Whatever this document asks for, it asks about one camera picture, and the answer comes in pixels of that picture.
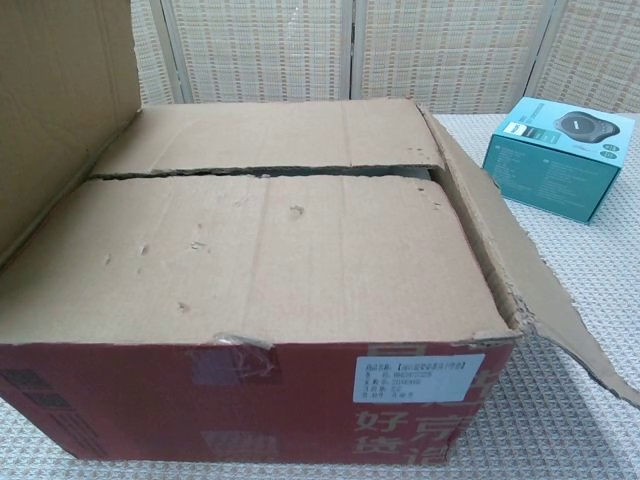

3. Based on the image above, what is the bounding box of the red cardboard shipping box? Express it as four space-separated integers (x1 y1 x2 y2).
0 0 640 461

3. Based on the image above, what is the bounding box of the teal speaker product box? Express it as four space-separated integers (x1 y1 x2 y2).
482 96 624 223

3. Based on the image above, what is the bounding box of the woven folding screen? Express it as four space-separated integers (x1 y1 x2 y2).
127 0 640 116

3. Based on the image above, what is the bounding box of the beige woven tablecloth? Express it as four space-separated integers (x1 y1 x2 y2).
0 112 640 480

